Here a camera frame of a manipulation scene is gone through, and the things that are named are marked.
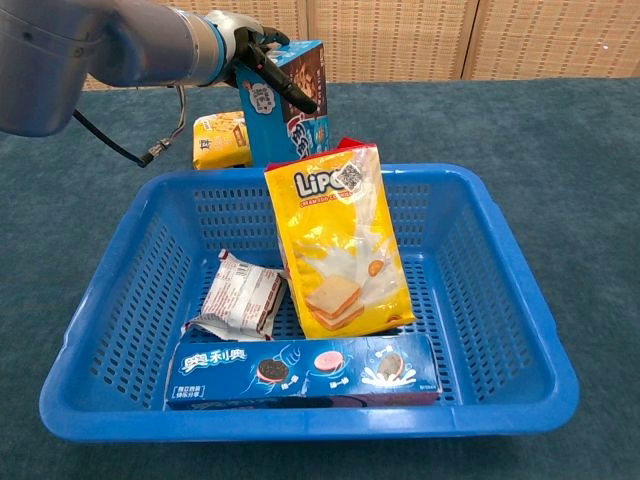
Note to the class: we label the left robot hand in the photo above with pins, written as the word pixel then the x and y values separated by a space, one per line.
pixel 255 50

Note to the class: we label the blue chocolate chip cookie box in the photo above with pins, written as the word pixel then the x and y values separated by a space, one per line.
pixel 265 130

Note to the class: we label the yellow cracker packet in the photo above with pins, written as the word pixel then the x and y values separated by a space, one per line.
pixel 215 142

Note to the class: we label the yellow Lipo bag red top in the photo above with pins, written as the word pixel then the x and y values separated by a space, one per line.
pixel 340 240

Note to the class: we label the white and red cookie packet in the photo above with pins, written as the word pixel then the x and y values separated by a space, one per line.
pixel 240 295

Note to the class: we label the long dark blue Oreo box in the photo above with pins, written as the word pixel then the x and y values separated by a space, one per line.
pixel 300 370

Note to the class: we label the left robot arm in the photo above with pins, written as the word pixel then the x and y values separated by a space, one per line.
pixel 100 45

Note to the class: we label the blue plastic mesh basket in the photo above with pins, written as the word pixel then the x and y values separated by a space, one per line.
pixel 300 425

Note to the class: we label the bamboo folding screen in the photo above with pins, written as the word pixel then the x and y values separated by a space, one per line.
pixel 400 35

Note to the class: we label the dark blue table carpet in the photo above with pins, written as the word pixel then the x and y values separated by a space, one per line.
pixel 575 175

